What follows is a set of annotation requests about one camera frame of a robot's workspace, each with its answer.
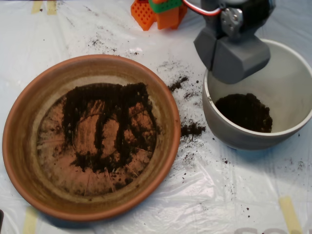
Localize dark soil pile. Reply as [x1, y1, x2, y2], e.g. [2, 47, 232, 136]
[52, 82, 160, 193]

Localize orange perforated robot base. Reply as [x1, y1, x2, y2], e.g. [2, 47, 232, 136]
[131, 0, 188, 31]

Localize small spilled soil clump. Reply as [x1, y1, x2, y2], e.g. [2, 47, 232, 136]
[168, 76, 190, 92]

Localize dark soil in pot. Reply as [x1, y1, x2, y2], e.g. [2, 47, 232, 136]
[214, 93, 273, 134]

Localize white ceramic pot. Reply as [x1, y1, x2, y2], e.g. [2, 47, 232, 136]
[202, 39, 312, 151]

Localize large spilled soil clump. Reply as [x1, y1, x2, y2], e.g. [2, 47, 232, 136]
[180, 121, 207, 138]

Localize terracotta saucer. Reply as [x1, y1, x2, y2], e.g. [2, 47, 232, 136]
[2, 54, 181, 222]

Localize clear plastic cover sheet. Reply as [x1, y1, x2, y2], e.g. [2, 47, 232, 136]
[0, 0, 312, 234]

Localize beige masking tape strip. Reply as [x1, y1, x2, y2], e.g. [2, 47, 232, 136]
[31, 1, 43, 14]
[23, 206, 39, 234]
[279, 196, 303, 234]
[46, 1, 58, 16]

